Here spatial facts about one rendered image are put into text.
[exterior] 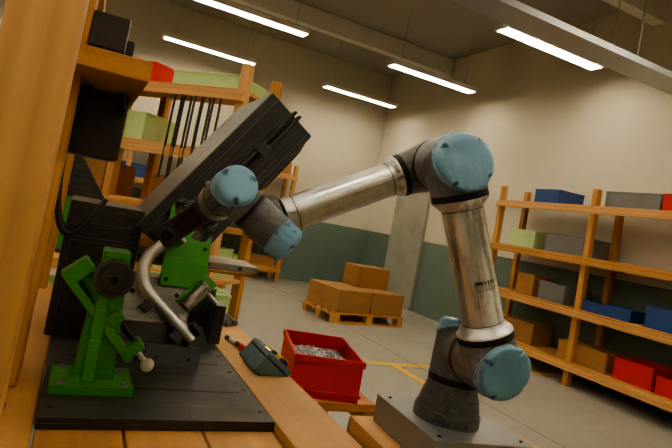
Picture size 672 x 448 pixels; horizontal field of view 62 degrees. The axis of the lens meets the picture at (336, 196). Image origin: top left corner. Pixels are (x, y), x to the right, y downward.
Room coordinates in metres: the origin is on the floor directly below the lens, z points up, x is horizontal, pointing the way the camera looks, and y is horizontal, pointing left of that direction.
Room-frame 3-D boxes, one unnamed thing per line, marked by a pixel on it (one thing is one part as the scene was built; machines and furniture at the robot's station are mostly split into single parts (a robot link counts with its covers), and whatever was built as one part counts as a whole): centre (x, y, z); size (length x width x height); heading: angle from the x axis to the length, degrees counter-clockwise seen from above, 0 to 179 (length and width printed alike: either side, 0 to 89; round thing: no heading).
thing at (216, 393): (1.52, 0.45, 0.89); 1.10 x 0.42 x 0.02; 24
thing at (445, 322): (1.29, -0.35, 1.08); 0.13 x 0.12 x 0.14; 14
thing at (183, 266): (1.48, 0.37, 1.17); 0.13 x 0.12 x 0.20; 24
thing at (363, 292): (7.97, -0.54, 0.37); 1.20 x 0.80 x 0.74; 124
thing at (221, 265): (1.63, 0.39, 1.11); 0.39 x 0.16 x 0.03; 114
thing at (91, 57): (1.41, 0.69, 1.52); 0.90 x 0.25 x 0.04; 24
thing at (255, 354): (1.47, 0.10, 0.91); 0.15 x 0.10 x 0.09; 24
